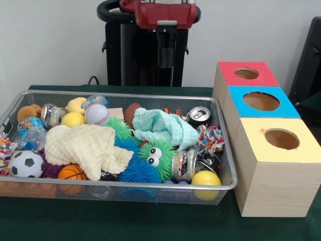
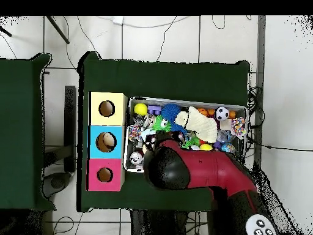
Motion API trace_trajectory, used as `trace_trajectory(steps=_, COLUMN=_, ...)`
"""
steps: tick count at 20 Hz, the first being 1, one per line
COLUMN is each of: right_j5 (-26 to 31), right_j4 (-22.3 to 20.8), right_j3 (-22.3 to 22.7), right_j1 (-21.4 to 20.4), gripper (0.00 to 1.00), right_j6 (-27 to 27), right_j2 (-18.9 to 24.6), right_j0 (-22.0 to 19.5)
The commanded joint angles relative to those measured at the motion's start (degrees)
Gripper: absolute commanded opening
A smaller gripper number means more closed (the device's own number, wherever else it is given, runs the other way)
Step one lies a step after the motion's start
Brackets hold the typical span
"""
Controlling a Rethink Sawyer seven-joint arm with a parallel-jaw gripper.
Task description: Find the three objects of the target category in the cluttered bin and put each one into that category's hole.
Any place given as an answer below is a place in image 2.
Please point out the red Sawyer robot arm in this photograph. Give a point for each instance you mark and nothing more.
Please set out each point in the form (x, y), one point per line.
(207, 169)

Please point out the silver mesh bin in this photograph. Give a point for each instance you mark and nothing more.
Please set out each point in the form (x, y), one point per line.
(129, 167)

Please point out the wooden box with three holes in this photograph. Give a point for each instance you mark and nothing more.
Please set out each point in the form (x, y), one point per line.
(94, 176)

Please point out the green spiky toy with eyes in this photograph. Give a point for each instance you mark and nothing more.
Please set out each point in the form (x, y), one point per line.
(159, 126)

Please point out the blue spiky ball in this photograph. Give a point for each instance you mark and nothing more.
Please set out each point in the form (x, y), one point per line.
(170, 111)

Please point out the large yellow ball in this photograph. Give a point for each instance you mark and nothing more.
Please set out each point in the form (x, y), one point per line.
(140, 109)

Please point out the silver soda can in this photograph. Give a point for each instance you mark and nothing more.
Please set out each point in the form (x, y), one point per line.
(136, 158)

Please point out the white baseball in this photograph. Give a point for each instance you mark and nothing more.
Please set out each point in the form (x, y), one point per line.
(195, 147)

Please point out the cream knit cloth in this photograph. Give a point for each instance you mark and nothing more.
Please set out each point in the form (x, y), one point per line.
(200, 124)

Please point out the small orange basketball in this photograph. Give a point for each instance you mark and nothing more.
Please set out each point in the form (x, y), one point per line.
(203, 111)

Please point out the dark green table cloth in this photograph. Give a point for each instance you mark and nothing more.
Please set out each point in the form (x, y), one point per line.
(159, 78)

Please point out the small yellow ball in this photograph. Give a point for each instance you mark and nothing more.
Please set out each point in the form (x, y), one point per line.
(206, 147)

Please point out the black and white soccer ball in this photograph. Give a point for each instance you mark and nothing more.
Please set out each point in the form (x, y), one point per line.
(222, 113)

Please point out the black upright panel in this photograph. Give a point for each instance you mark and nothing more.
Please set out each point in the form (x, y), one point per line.
(70, 127)

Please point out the grey round stand base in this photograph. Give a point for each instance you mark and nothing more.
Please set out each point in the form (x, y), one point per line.
(57, 183)

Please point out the green cloth side table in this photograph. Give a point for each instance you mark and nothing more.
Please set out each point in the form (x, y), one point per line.
(17, 122)

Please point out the black tripod leg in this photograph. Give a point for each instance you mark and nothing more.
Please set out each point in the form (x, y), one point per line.
(57, 29)

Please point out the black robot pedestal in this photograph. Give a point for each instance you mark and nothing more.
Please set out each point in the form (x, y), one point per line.
(156, 225)

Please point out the grey metal post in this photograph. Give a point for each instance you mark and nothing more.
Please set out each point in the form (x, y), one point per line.
(260, 49)

